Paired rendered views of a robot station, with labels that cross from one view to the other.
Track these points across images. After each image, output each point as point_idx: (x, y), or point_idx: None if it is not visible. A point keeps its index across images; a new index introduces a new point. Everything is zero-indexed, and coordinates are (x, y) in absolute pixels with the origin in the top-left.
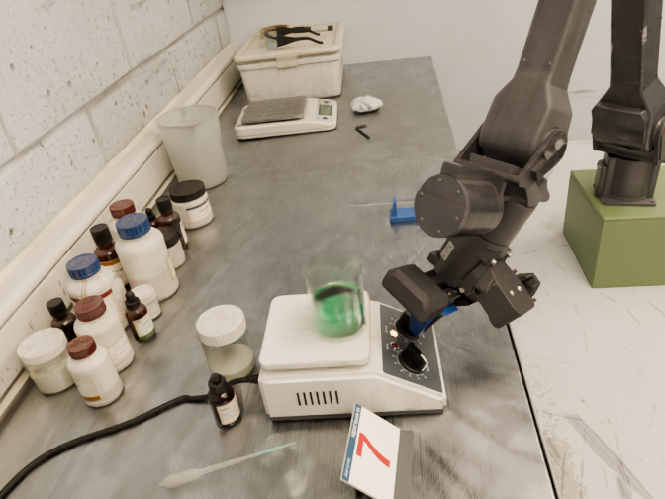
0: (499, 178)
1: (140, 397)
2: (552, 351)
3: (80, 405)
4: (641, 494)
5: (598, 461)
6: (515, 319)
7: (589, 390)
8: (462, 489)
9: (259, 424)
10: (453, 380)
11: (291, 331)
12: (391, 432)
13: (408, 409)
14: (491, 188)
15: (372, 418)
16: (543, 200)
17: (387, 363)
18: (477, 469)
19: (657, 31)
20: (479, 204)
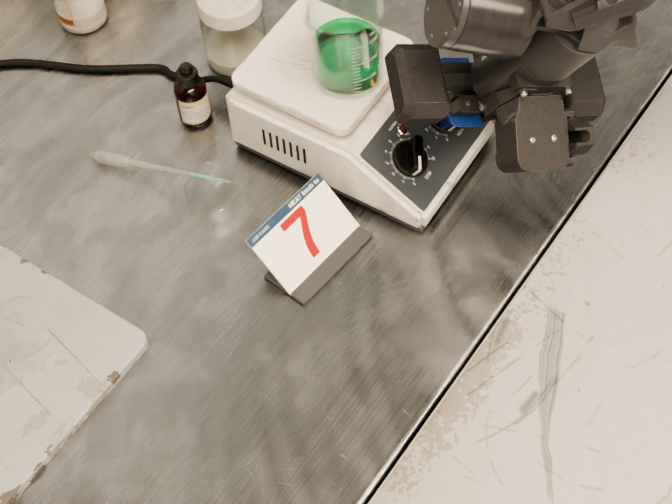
0: (537, 3)
1: (118, 42)
2: (616, 232)
3: (53, 20)
4: (541, 417)
5: (532, 367)
6: (519, 171)
7: (607, 297)
8: (372, 316)
9: (222, 141)
10: (467, 204)
11: (290, 54)
12: (344, 223)
13: (380, 209)
14: (520, 12)
15: (329, 198)
16: (625, 46)
17: (374, 147)
18: (403, 307)
19: None
20: (483, 28)
